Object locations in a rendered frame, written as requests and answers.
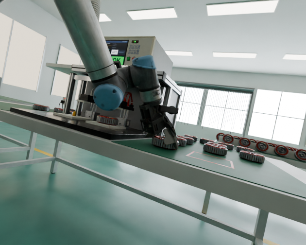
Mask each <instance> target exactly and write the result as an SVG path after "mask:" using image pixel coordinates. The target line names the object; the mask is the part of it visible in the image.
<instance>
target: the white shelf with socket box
mask: <svg viewBox="0 0 306 245"><path fill-rule="evenodd" d="M46 66H47V67H49V68H52V69H54V70H57V71H60V72H63V73H65V74H68V75H70V73H71V72H72V73H75V74H77V75H81V74H78V73H76V72H73V71H71V68H72V65H67V64H55V63H46ZM81 76H83V75H81ZM78 81H79V80H76V81H75V86H74V91H73V96H72V101H71V106H70V109H73V106H74V101H75V96H76V91H77V86H78ZM60 103H62V105H64V103H65V97H63V99H62V100H61V102H60ZM62 109H63V107H62Z"/></svg>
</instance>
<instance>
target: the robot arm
mask: <svg viewBox="0 0 306 245"><path fill-rule="evenodd" d="M4 1H5V0H0V4H2V3H3V2H4ZM53 1H54V3H55V5H56V7H57V10H58V12H59V14H60V16H61V18H62V20H63V22H64V24H65V27H66V29H67V31H68V33H69V35H70V37H71V39H72V42H73V44H74V46H75V48H76V50H77V52H78V54H79V56H80V59H81V61H82V63H83V65H84V67H85V69H86V71H87V74H88V76H89V78H90V80H91V82H92V84H93V86H94V89H95V90H94V94H93V99H94V102H95V104H96V105H97V106H98V107H99V108H100V109H102V110H106V111H113V110H115V109H117V108H118V107H119V105H120V104H121V103H122V101H123V99H124V94H125V92H126V90H127V89H129V88H135V87H138V88H139V93H140V97H141V100H142V102H143V104H141V105H139V108H140V112H141V116H142V119H140V122H141V126H142V130H143V131H145V132H147V134H146V135H145V138H148V137H152V138H153V136H156V135H157V134H159V133H160V132H162V130H163V129H164V128H165V127H166V129H164V130H163V133H164V135H165V138H164V144H165V145H169V144H172V143H173V145H174V147H175V149H176V150H177V149H178V144H177V137H176V132H175V129H174V126H173V124H172V123H171V122H170V120H169V118H168V117H167V115H166V114H165V112H167V113H169V114H171V115H172V114H178V111H179V108H175V107H174V106H172V105H171V106H165V105H159V104H161V103H162V98H161V97H162V96H161V91H160V86H159V81H158V76H157V71H156V69H157V68H156V66H155V61H154V57H153V56H151V55H146V56H142V57H138V58H134V59H132V65H130V66H126V67H122V68H118V69H117V68H116V67H115V64H114V62H113V59H112V56H111V54H110V51H109V48H108V46H107V44H106V41H105V38H104V36H103V33H102V30H101V27H100V25H99V22H98V19H97V17H96V14H95V11H94V9H93V6H92V3H91V1H90V0H53ZM142 123H143V125H144V128H143V125H142Z"/></svg>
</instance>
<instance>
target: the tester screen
mask: <svg viewBox="0 0 306 245"><path fill-rule="evenodd" d="M127 42H128V41H106V44H107V46H108V48H109V51H110V54H111V51H112V50H125V51H126V47H127ZM111 56H121V57H124V56H125V55H120V54H111Z"/></svg>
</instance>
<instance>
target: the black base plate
mask: <svg viewBox="0 0 306 245"><path fill-rule="evenodd" d="M10 111H11V112H14V113H17V114H21V115H24V116H28V117H31V118H35V119H38V120H42V121H45V122H49V123H52V124H56V125H59V126H63V127H66V128H70V129H73V130H77V131H80V132H84V133H87V134H90V135H93V136H97V137H100V138H104V139H107V140H126V139H143V138H145V135H146V134H143V131H142V130H138V129H134V128H130V127H129V128H126V129H111V128H105V127H101V126H97V125H93V124H90V123H86V122H85V121H84V120H75V119H70V118H66V117H62V116H58V115H54V114H53V112H46V111H38V110H30V109H23V108H15V107H11V108H10Z"/></svg>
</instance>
